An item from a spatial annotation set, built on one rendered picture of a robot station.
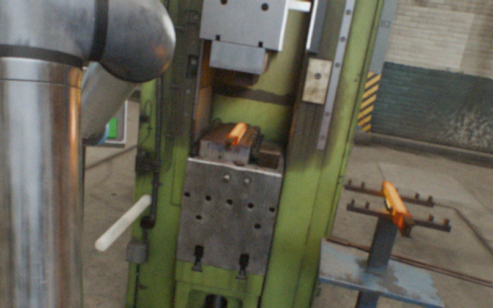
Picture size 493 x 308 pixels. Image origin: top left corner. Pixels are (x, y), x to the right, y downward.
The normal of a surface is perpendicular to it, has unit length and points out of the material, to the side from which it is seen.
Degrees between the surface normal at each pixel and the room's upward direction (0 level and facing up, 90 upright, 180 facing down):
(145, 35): 101
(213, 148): 90
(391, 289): 0
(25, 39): 75
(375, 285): 0
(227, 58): 90
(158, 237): 90
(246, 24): 90
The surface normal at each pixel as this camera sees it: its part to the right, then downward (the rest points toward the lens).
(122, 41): 0.57, 0.63
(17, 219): 0.28, 0.06
